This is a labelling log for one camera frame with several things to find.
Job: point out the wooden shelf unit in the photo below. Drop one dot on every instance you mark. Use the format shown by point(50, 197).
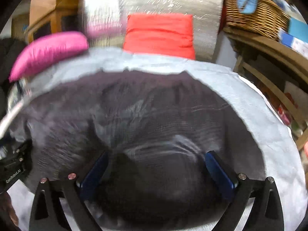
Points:
point(270, 65)

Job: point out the blue box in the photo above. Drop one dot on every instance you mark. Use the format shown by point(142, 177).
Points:
point(295, 37)

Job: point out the black clothes pile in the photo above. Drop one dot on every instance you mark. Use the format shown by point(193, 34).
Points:
point(10, 49)

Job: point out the magenta pillow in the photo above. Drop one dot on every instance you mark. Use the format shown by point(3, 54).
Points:
point(46, 51)

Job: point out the wicker basket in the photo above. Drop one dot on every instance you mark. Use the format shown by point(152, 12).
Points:
point(266, 21)

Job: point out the light grey bed sheet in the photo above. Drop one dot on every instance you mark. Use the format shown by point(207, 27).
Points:
point(281, 157)

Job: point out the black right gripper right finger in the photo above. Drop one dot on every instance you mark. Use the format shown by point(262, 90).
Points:
point(237, 189)

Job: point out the red pillow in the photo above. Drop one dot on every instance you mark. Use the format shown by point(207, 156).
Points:
point(165, 34)

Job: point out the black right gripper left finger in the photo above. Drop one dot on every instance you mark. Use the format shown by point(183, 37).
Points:
point(47, 212)

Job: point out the dark grey jacket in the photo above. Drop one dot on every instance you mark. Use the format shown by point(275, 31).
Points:
point(155, 129)

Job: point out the wooden cabinet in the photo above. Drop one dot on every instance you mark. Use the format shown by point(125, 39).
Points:
point(33, 19)

